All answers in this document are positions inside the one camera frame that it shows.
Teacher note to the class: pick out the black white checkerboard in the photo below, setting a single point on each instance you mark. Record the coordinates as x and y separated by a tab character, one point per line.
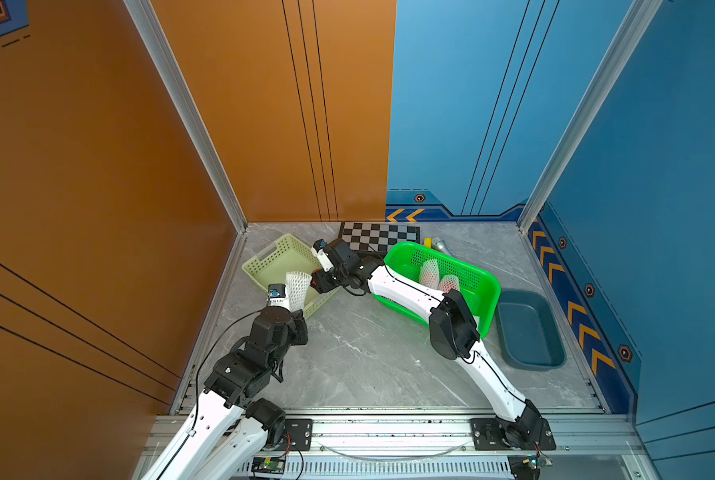
378	238

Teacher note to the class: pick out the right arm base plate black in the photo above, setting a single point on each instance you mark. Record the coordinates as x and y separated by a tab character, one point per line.
490	434

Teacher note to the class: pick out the green circuit board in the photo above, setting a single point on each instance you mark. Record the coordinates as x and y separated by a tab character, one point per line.
268	467

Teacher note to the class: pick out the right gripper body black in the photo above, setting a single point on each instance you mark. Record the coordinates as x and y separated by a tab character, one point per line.
342	273

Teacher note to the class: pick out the aluminium corner post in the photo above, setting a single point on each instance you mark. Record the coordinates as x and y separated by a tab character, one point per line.
624	43
151	31

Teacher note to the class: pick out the apple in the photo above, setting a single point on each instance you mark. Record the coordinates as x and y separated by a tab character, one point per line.
449	283
429	274

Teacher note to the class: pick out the aluminium front rail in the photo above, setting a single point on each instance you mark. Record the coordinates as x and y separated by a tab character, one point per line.
437	444

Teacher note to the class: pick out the dark teal plastic tray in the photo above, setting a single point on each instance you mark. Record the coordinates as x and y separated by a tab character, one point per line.
528	334

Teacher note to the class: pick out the left aluminium corner post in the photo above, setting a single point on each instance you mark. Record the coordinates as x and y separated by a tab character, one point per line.
151	31

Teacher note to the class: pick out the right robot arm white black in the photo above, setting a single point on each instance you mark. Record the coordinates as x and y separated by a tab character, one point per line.
456	302

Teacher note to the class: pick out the bright green plastic basket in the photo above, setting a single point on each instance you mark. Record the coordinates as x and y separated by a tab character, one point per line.
480	288

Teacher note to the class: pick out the small right circuit board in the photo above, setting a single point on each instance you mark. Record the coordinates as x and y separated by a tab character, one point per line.
528	467

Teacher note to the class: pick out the grey cylinder yellow tip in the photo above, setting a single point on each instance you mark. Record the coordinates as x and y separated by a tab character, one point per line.
438	245

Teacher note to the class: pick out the white foam net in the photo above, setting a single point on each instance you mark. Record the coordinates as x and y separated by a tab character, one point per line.
298	284

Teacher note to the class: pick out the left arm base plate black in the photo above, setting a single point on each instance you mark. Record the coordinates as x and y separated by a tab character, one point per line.
296	434

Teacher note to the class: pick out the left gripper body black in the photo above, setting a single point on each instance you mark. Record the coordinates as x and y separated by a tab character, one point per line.
297	333

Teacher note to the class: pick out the right aluminium corner post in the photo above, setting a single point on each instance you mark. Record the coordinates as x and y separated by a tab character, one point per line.
624	43

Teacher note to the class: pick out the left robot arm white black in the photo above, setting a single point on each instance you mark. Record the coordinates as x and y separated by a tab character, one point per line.
229	425

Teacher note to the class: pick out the pale green plastic basket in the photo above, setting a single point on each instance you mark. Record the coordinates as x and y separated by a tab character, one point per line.
286	254

